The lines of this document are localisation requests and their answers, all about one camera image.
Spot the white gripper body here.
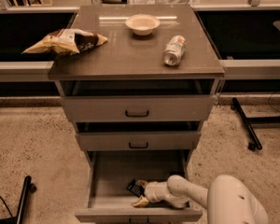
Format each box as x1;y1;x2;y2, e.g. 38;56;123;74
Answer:
145;181;172;203

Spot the dark blue rxbar wrapper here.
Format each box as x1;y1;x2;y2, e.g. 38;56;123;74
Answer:
127;179;145;197

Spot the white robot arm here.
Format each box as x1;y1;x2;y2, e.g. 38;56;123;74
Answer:
131;175;269;224

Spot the grey open bottom drawer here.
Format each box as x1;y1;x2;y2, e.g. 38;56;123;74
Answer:
75;150;203;224

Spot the grey middle drawer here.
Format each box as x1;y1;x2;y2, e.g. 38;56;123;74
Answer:
76;121;201;151

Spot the grey top drawer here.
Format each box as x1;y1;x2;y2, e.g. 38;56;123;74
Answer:
62;79;214;122

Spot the grey drawer cabinet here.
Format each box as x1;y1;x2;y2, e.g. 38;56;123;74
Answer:
48;4;226;224

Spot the black stand leg right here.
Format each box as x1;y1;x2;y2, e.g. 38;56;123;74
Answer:
231;97;280;151

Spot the black stand leg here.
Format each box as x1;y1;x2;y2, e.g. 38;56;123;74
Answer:
231;97;280;151
0;175;36;224

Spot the black stand leg left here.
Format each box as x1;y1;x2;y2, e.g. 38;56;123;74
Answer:
0;175;36;224

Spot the silver soda can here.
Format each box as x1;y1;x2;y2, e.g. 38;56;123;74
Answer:
163;35;186;66

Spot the white paper bowl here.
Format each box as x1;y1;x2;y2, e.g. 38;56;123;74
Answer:
125;14;161;35

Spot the yellow brown chip bag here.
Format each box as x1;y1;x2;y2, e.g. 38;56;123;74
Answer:
24;29;107;55

